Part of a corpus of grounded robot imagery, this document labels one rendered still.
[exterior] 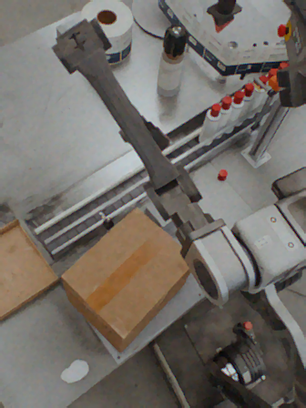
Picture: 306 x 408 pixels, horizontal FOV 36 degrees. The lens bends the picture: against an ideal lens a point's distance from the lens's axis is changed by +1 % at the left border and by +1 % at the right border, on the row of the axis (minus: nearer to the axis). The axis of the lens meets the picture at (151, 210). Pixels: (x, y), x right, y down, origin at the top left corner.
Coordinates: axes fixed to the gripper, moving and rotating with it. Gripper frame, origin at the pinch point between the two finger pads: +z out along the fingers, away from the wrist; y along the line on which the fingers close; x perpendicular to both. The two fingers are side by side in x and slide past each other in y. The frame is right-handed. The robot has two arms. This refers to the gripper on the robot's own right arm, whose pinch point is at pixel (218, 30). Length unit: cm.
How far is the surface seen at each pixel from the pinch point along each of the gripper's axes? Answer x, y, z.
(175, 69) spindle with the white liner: -4.5, 11.8, 16.5
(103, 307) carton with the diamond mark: 53, 85, 7
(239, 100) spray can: 21.0, 4.4, 11.7
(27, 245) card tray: 16, 89, 36
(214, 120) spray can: 21.3, 15.1, 14.8
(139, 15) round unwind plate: -43, -3, 31
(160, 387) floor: 82, 70, 118
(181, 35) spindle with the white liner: -6.2, 10.6, 1.9
